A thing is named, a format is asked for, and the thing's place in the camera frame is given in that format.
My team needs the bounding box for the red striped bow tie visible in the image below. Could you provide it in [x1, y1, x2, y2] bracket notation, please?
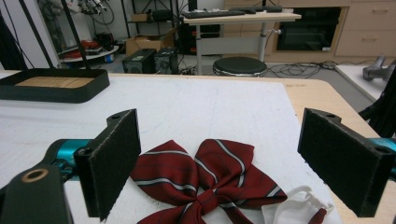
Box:
[129, 138, 289, 224]

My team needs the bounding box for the white table mat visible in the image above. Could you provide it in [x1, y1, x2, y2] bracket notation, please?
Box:
[0, 72, 344, 224]

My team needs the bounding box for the wooden cabinet with drawers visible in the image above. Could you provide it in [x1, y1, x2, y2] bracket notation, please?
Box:
[223, 0, 396, 63]

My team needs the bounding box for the black computer case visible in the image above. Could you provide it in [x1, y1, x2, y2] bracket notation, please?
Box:
[153, 47, 179, 75]
[121, 48, 157, 75]

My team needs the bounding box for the black round stool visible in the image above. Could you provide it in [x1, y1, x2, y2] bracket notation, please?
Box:
[212, 56, 268, 77]

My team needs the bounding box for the black metal stand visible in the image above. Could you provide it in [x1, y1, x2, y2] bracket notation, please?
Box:
[18, 0, 92, 70]

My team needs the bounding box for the white plastic clip strap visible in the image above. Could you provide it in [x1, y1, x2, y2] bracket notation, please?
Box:
[261, 185, 335, 224]

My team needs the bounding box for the grey metal clamp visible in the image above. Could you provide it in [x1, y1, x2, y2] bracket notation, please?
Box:
[361, 55, 396, 82]

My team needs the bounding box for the round white low table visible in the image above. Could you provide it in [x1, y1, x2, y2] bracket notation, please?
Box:
[61, 45, 120, 64]

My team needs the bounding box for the brown cardboard box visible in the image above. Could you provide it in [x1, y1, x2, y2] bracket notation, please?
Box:
[125, 28, 177, 57]

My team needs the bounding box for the tangle of black floor cables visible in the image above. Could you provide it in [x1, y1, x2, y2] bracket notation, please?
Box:
[266, 60, 339, 79]

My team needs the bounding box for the black metal shelf rack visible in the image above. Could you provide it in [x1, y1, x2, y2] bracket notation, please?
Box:
[120, 0, 181, 39]

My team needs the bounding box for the black tray with wooden bottom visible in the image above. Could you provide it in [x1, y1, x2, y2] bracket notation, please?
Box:
[0, 67, 111, 105]

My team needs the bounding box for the black keyboard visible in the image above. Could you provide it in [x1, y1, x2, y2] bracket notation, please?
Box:
[181, 9, 247, 20]

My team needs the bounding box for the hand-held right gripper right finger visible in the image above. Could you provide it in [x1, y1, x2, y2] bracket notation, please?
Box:
[297, 107, 396, 218]

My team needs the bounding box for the light wooden desk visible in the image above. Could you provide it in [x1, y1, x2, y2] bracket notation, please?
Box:
[181, 11, 303, 76]

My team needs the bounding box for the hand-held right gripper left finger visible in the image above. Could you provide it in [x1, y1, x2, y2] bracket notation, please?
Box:
[43, 107, 142, 222]

